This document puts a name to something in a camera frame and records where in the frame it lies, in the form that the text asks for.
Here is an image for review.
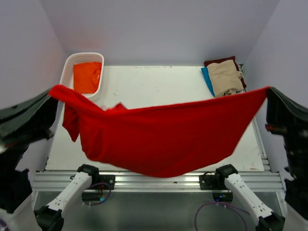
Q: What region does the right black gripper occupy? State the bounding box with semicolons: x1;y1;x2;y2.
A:
263;82;308;176

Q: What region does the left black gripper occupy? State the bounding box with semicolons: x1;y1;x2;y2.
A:
0;80;64;171

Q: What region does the red t shirt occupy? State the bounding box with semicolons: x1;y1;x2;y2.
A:
49;85;268;178

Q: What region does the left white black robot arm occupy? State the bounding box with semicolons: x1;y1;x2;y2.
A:
0;91;100;231

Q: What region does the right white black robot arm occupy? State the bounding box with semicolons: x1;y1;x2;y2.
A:
214;87;308;231

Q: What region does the white plastic basket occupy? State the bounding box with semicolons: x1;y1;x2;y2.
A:
60;52;104;102

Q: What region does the beige folded t shirt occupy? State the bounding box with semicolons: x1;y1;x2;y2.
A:
207;60;244;97

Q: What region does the orange t shirt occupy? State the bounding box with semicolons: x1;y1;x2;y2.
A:
73;62;102;94

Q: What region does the maroon folded t shirt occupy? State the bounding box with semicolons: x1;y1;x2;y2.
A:
204;56;248;90

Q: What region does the blue folded t shirt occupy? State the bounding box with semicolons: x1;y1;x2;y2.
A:
201;67;215;97

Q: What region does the aluminium mounting rail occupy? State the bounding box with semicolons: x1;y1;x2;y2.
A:
32;171;284;193

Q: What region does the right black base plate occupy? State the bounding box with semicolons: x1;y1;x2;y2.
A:
199;172;227;190

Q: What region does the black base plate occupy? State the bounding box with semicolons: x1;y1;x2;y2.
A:
199;172;227;190
91;174;116;190

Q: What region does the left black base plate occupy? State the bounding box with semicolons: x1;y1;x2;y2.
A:
91;174;116;190

